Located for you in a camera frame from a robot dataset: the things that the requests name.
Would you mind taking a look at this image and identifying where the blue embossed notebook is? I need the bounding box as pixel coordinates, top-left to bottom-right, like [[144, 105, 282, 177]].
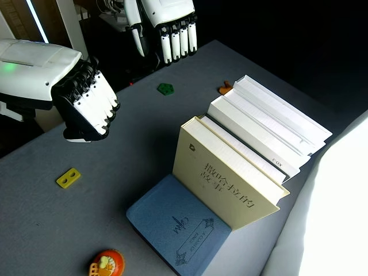
[[125, 174, 233, 276]]

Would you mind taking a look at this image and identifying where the yellow block with two holes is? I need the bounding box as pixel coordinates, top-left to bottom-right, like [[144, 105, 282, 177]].
[[55, 167, 82, 189]]

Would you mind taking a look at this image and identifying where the white book with spine lettering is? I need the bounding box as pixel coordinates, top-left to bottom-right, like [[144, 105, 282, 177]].
[[207, 95, 302, 178]]

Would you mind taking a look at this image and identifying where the orange round toy food plate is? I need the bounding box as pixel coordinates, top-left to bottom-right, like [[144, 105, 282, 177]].
[[87, 248, 126, 276]]

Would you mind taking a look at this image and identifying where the white light strip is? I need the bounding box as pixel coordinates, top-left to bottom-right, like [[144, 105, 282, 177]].
[[25, 0, 49, 44]]

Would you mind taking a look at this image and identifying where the grey table cloth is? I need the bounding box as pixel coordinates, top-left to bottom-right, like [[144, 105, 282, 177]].
[[0, 39, 368, 276]]

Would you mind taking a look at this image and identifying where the cream book with large title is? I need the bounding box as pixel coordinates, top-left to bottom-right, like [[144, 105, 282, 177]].
[[171, 116, 291, 231]]

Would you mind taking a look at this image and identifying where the wooden panel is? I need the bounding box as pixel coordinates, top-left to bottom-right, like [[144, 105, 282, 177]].
[[0, 0, 29, 41]]

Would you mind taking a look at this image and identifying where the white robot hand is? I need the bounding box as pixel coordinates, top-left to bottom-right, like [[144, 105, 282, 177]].
[[123, 0, 199, 66], [0, 39, 121, 144]]

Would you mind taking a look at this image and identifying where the orange-brown toy piece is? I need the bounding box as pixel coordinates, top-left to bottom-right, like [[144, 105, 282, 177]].
[[217, 80, 234, 94]]

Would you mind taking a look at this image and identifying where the large white book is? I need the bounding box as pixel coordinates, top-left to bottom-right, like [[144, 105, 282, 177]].
[[232, 74, 334, 158]]

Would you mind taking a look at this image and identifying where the white pillar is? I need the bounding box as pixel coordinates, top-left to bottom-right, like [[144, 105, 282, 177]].
[[56, 0, 90, 60]]

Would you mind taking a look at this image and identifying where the green pentagon toy block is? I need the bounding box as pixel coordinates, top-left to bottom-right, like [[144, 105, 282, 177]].
[[156, 82, 175, 95]]

